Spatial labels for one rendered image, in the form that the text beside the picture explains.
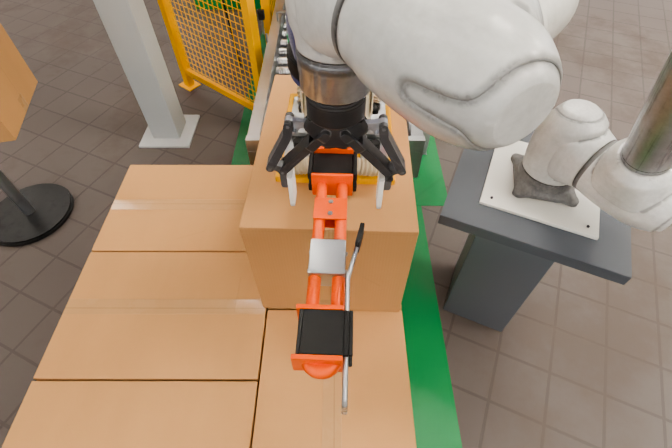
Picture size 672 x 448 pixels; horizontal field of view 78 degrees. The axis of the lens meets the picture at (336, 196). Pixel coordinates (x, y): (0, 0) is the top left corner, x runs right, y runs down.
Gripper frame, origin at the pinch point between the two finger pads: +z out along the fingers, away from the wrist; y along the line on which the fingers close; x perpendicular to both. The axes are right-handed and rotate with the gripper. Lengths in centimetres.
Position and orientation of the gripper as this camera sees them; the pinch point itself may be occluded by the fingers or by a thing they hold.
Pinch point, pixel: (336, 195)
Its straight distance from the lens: 65.7
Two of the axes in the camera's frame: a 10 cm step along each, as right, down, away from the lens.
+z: 0.0, 6.5, 7.6
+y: -10.0, -0.3, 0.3
